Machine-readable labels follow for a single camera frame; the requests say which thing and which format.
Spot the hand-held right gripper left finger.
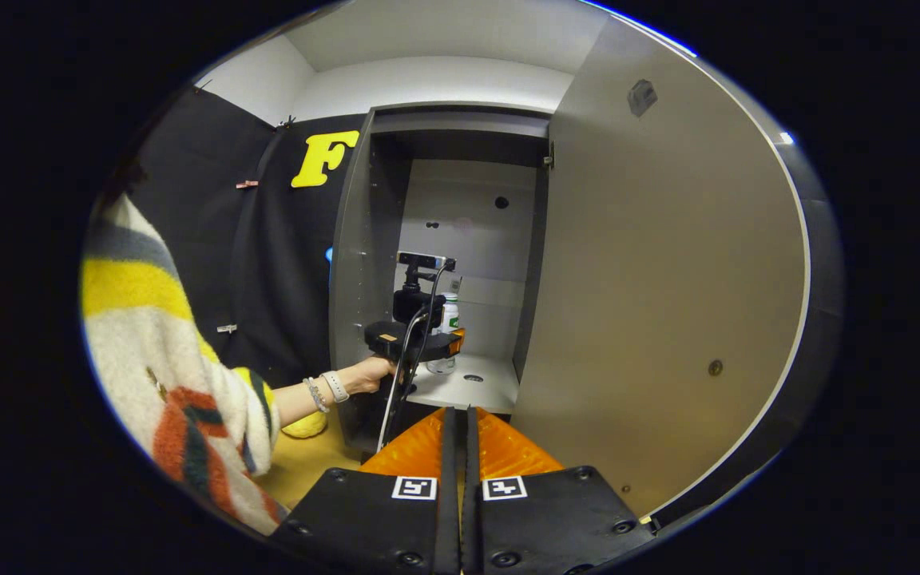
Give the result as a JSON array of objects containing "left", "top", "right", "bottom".
[{"left": 272, "top": 407, "right": 461, "bottom": 575}]

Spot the white bottle with green label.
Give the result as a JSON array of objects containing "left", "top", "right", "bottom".
[{"left": 426, "top": 276, "right": 461, "bottom": 375}]

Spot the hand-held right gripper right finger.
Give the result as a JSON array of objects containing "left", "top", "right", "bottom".
[{"left": 462, "top": 407, "right": 656, "bottom": 575}]

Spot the beige cabinet door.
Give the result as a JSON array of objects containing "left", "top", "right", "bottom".
[{"left": 508, "top": 16, "right": 844, "bottom": 528}]

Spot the white cabinet shelf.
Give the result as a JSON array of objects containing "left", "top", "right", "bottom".
[{"left": 406, "top": 351, "right": 521, "bottom": 414}]

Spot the dark grey cabinet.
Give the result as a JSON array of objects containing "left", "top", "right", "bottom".
[{"left": 327, "top": 102, "right": 557, "bottom": 460}]

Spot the black cable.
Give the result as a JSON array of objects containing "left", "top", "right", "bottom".
[{"left": 392, "top": 260, "right": 454, "bottom": 420}]

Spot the yellow bumpy ball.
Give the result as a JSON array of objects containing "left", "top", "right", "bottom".
[{"left": 280, "top": 409, "right": 329, "bottom": 439}]

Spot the black backdrop cloth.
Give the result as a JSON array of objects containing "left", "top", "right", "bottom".
[{"left": 101, "top": 84, "right": 369, "bottom": 400}]

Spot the white cable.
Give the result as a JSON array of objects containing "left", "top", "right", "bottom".
[{"left": 376, "top": 307, "right": 429, "bottom": 453}]

